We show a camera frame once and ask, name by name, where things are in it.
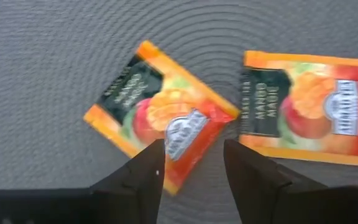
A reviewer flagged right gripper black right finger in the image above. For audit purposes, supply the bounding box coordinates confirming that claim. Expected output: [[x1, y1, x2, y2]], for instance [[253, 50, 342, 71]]
[[223, 139, 328, 224]]

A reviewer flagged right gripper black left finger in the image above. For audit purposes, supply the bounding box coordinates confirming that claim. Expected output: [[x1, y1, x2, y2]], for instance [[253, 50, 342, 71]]
[[88, 139, 167, 224]]

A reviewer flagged orange mango tea bag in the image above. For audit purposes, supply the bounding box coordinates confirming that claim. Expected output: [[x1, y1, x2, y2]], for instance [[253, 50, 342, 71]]
[[83, 39, 241, 196], [239, 50, 358, 167]]

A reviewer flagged round grey woven mat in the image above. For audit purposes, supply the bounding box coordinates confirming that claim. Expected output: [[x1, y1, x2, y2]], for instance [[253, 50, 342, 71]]
[[0, 0, 358, 224]]

